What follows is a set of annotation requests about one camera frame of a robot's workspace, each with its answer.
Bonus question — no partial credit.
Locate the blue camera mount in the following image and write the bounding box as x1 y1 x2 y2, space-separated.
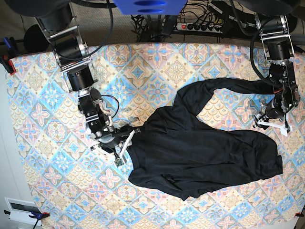
113 0 187 15

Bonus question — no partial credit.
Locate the black t-shirt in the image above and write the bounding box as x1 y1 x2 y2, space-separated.
127 78 283 200

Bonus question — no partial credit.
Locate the black round speaker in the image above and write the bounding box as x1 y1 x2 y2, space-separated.
23 24 51 53

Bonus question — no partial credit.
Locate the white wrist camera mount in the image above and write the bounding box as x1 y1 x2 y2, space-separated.
254 112 293 137
90 127 141 167

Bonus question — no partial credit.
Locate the blue clamp lower left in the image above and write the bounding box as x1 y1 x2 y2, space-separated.
3 209 50 229

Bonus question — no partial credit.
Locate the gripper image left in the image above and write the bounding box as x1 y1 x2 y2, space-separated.
97 126 133 157

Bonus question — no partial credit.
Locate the white power strip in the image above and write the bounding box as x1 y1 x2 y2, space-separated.
175 22 223 33

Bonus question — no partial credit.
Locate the white wall vent box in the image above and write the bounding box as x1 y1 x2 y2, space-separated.
5 197 40 225

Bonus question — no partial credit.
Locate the red black clamp upper left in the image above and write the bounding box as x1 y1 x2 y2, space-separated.
0 37 16 75

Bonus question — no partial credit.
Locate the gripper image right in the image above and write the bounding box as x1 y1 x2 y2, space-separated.
258 100 285 122

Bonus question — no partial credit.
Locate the orange clamp lower right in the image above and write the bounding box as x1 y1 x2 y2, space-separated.
295 212 305 218

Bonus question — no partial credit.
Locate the patterned tablecloth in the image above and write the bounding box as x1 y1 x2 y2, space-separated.
6 43 305 229

